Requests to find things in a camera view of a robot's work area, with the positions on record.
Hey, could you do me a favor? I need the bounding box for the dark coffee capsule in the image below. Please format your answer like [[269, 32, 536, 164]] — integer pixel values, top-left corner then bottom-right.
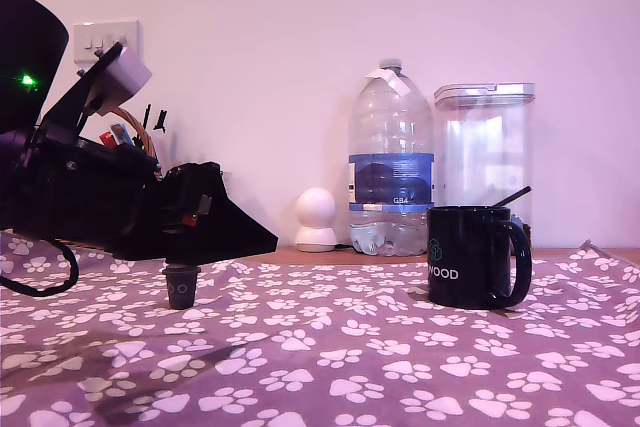
[[161, 264, 202, 310]]

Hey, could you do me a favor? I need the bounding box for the red and blue packet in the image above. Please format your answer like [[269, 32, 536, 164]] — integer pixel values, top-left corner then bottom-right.
[[98, 121, 137, 149]]

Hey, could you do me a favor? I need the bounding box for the paw print cloth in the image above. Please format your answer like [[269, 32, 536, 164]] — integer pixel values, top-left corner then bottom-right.
[[0, 231, 640, 427]]

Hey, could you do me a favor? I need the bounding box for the large clear water bottle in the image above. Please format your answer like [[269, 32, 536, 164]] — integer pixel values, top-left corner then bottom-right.
[[346, 57, 436, 258]]

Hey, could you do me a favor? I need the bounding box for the black mug with white print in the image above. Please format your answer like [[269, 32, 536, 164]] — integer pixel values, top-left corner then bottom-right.
[[425, 204, 533, 311]]

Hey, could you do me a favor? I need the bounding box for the clear plastic storage jar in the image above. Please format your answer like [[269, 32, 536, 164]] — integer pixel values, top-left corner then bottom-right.
[[432, 81, 538, 250]]

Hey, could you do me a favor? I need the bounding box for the black stirrer stick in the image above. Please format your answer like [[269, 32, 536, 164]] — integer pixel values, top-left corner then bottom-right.
[[491, 185, 533, 209]]

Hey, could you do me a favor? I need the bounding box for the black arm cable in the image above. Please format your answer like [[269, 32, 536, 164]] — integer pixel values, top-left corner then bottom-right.
[[0, 238, 82, 297]]

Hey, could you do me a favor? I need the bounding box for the small white round camera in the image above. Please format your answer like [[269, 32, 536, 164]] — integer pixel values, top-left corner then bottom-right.
[[293, 186, 339, 254]]

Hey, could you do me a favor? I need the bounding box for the pale grey camera box with bracket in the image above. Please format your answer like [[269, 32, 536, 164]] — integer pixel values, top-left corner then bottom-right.
[[37, 41, 153, 146]]

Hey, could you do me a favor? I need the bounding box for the white wall light switch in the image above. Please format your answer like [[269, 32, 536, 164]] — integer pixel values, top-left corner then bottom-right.
[[72, 20, 143, 66]]

